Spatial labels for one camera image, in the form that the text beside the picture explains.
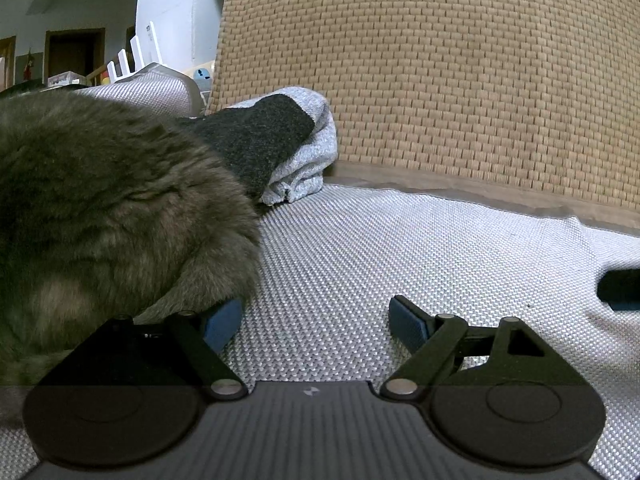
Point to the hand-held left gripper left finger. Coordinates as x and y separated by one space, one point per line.
220 322

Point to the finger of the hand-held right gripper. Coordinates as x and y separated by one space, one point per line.
622 290

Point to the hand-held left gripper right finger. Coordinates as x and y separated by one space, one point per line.
410 322

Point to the black and grey knit sweater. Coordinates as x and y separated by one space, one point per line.
300 160

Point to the grey tabby cat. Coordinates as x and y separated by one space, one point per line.
100 210

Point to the blue round toy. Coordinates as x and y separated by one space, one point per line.
202 75

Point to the white slatted rack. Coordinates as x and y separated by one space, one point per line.
127 65

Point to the brown wooden door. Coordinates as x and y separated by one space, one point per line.
75 55

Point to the white tall appliance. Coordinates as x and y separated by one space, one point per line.
180 10

